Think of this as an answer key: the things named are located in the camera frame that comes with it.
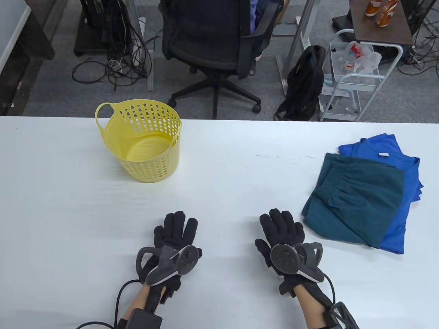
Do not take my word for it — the grey metal foot plate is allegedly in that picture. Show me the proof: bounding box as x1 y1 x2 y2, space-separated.
274 22 298 36

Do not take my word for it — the white desk with dark frame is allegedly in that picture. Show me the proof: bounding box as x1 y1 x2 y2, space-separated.
0 0 55 115

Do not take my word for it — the grey handheld controller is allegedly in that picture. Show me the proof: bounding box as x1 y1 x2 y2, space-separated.
270 242 325 283
136 245 201 287

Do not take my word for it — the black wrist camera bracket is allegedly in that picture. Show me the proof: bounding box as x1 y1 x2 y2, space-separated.
278 276 297 298
159 286 175 305

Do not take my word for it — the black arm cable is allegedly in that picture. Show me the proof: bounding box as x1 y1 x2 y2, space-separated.
324 274 336 305
75 279 141 329

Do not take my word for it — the white plastic bag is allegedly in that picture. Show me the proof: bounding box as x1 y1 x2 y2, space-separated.
338 40 382 75

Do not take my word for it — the brown side table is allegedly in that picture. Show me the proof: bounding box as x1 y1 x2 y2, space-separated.
349 0 414 46

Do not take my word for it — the black forearm strap mount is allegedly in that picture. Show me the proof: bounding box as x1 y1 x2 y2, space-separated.
324 302 360 329

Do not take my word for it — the bundle of floor cables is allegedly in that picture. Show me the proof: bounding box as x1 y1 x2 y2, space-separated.
397 0 439 76

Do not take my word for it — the black forearm box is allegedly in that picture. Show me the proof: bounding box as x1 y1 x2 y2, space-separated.
117 308 163 329

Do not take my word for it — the black office chair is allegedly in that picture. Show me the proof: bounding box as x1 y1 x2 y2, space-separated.
158 0 285 120

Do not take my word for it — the dark teal clothes garment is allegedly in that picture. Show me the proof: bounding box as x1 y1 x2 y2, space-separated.
302 153 406 249

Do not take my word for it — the orange drink bottle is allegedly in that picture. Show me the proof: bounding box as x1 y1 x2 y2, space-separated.
364 0 382 17
375 0 398 27

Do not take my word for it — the silver metal desk leg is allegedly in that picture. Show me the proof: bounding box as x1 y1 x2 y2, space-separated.
276 0 321 96

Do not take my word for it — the white metal desk leg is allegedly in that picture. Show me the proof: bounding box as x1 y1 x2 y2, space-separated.
137 0 155 91

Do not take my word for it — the tangle of black floor cables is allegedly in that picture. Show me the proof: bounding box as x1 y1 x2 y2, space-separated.
71 0 165 91

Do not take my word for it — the black computer tower stand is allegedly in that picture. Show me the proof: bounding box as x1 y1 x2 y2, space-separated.
74 0 134 57

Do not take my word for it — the person's right hand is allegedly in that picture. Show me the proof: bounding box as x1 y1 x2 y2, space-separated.
255 208 330 298

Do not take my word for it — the blue clothes shirt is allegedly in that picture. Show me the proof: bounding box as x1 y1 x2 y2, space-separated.
339 134 424 255

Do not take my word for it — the person's right forearm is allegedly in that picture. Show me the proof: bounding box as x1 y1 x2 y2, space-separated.
294 286 336 329

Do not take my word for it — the person's left hand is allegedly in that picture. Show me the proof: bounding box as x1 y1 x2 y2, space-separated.
141 211 203 292

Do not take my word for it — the black backpack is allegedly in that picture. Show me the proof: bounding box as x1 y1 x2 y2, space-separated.
273 45 326 121

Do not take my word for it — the yellow laundry basket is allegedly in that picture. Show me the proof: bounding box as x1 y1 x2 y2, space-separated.
95 99 182 183

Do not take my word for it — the white utility cart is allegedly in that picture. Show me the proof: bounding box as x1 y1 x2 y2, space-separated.
318 28 404 122

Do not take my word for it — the black flat stand base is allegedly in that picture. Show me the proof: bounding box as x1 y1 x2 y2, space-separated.
332 14 354 30

